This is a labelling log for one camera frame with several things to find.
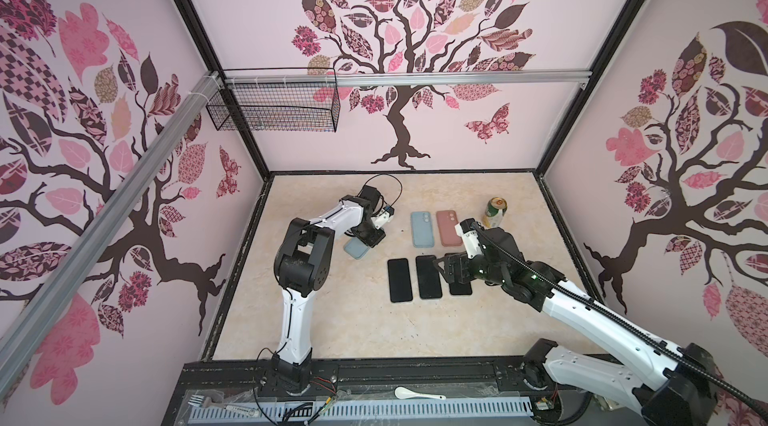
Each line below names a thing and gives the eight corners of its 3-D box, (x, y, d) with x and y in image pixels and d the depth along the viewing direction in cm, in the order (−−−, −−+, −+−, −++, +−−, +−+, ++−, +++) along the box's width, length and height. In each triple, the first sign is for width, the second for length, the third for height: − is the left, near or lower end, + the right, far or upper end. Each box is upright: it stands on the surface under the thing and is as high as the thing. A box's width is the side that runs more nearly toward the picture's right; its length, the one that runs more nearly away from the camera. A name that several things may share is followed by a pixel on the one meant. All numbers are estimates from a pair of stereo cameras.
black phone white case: (390, 303, 88) (390, 300, 87) (387, 262, 97) (387, 259, 95) (413, 301, 89) (413, 298, 87) (407, 260, 97) (407, 257, 96)
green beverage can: (484, 228, 105) (491, 210, 96) (480, 215, 109) (487, 196, 100) (500, 228, 105) (509, 210, 96) (496, 214, 109) (504, 196, 100)
